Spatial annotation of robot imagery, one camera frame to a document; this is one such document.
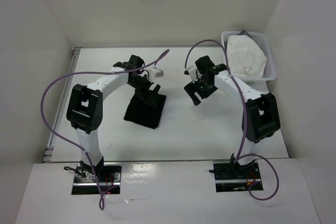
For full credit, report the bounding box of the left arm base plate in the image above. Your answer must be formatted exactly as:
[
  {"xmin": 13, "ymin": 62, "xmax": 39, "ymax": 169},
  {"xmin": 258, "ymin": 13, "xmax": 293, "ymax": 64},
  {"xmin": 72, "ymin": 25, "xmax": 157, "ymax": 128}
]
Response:
[{"xmin": 64, "ymin": 164, "xmax": 121, "ymax": 195}]

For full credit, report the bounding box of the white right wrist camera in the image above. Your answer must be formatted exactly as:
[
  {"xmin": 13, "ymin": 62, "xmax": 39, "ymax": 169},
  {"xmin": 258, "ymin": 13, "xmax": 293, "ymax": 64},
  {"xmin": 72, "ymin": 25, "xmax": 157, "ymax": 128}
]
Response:
[{"xmin": 184, "ymin": 66, "xmax": 198, "ymax": 83}]

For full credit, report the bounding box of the white plastic basket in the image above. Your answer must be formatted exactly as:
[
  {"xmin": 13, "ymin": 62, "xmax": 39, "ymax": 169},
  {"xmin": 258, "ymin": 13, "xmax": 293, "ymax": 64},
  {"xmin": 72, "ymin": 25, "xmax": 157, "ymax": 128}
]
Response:
[{"xmin": 221, "ymin": 30, "xmax": 277, "ymax": 82}]

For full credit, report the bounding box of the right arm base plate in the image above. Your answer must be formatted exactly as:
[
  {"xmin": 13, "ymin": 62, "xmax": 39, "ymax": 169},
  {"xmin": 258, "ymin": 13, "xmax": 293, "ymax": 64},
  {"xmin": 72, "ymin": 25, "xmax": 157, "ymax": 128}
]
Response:
[{"xmin": 209, "ymin": 161, "xmax": 263, "ymax": 193}]

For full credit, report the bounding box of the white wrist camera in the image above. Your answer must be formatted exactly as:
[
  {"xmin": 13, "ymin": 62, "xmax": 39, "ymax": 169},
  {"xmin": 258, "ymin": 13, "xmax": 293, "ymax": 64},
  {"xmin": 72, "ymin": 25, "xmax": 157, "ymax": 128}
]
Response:
[
  {"xmin": 184, "ymin": 66, "xmax": 198, "ymax": 83},
  {"xmin": 148, "ymin": 67, "xmax": 164, "ymax": 82}
]

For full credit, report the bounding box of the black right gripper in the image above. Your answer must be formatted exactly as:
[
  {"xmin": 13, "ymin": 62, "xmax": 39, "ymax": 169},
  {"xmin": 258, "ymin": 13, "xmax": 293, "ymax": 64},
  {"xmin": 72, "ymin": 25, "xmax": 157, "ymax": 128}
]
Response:
[{"xmin": 184, "ymin": 76, "xmax": 218, "ymax": 106}]

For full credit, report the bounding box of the dark grey garment in basket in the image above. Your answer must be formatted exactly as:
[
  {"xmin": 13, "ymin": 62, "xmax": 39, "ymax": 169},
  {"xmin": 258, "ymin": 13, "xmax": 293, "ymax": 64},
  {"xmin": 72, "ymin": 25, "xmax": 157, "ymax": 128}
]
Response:
[{"xmin": 238, "ymin": 30, "xmax": 251, "ymax": 38}]

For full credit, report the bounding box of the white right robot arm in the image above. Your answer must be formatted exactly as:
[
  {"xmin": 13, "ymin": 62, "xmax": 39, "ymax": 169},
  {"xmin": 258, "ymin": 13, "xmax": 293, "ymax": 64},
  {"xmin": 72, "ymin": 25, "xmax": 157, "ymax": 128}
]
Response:
[{"xmin": 184, "ymin": 56, "xmax": 280, "ymax": 178}]

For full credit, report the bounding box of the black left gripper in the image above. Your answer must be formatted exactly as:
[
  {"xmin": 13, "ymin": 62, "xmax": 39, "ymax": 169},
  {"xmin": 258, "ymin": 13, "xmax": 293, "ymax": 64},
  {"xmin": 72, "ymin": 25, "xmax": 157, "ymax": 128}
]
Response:
[{"xmin": 128, "ymin": 74, "xmax": 160, "ymax": 107}]

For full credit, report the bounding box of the white skirt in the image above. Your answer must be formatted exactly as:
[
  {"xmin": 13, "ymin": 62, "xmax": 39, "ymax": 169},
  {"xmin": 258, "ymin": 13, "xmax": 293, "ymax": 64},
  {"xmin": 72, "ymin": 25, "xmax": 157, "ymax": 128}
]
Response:
[{"xmin": 226, "ymin": 35, "xmax": 267, "ymax": 78}]

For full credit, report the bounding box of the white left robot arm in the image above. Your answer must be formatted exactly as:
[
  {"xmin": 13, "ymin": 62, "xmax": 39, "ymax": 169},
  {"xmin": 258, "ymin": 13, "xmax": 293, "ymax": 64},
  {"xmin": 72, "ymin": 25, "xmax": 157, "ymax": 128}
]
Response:
[{"xmin": 66, "ymin": 55, "xmax": 166, "ymax": 182}]

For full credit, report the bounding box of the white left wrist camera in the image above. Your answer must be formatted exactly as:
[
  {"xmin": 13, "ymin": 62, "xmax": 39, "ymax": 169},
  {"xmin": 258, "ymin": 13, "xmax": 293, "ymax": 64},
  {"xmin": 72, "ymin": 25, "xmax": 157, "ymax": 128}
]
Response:
[{"xmin": 148, "ymin": 67, "xmax": 164, "ymax": 82}]

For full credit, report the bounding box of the black skirt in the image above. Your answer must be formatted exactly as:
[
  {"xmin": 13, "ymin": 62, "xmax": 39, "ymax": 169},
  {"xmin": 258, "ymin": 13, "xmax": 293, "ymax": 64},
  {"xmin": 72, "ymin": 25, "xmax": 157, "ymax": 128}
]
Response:
[{"xmin": 123, "ymin": 94, "xmax": 166, "ymax": 129}]

